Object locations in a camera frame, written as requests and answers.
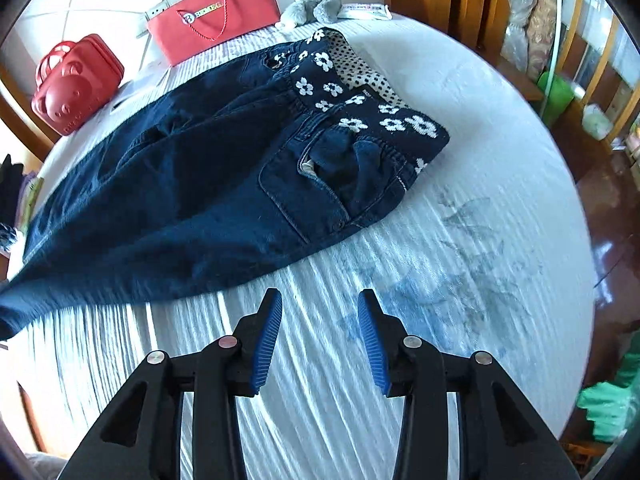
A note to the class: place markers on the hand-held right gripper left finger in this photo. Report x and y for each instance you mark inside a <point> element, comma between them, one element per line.
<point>266,340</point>

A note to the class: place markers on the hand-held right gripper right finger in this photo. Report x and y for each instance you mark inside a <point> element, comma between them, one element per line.
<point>372,340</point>

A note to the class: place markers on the dark blue denim pants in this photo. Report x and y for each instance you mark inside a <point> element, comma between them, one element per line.
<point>200,170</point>

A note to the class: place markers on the white striped bed sheet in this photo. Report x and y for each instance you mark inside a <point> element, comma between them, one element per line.
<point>450,210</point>

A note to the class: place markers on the green cloth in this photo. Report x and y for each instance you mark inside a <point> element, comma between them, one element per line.
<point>607,405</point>

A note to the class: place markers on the green plastic bucket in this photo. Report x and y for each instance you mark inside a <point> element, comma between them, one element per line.
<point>555,100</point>

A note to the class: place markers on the red bear plastic case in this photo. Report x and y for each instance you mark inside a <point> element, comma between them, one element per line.
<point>75,85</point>

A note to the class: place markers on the white wet wipes pack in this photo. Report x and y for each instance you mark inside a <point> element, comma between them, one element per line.
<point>364,11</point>

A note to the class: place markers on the red paper gift bag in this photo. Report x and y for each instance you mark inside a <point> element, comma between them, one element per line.
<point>214,15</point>

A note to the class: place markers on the grey plush toy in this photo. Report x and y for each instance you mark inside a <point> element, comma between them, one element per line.
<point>312,8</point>

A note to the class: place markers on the white power strip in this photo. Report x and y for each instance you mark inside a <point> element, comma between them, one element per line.
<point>167,5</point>

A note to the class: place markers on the plastic wrapped bedding bundle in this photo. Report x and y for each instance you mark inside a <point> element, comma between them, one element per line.
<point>530,20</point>

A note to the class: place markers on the wooden chair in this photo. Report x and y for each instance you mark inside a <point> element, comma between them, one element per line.
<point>600,60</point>

